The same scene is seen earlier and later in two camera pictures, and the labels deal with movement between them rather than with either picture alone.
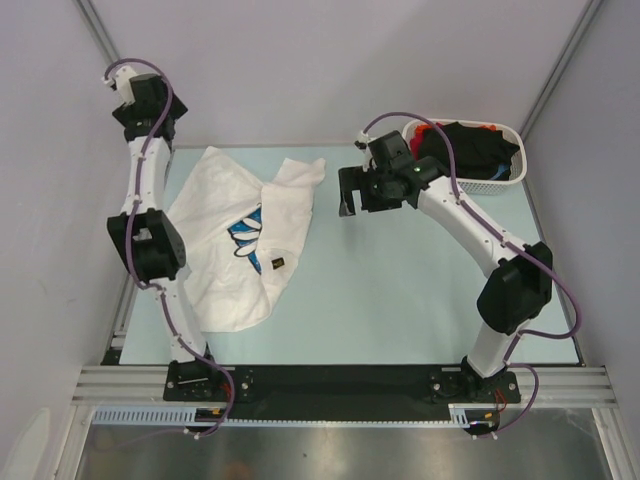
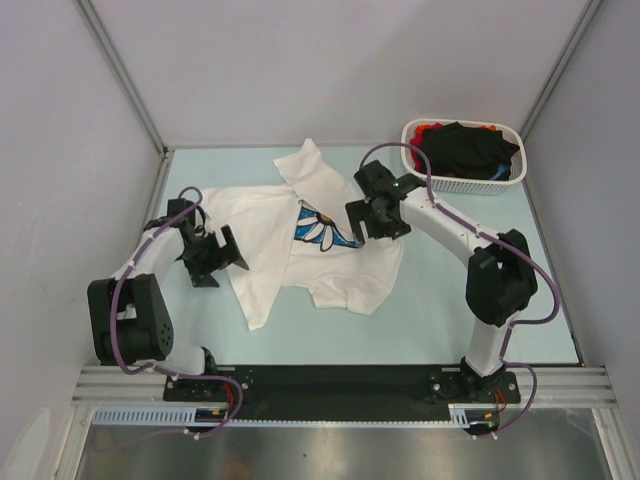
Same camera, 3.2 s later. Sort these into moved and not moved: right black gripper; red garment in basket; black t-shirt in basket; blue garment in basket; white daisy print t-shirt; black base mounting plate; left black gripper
Moved: right black gripper; left black gripper; white daisy print t-shirt
Not moved: black t-shirt in basket; red garment in basket; blue garment in basket; black base mounting plate
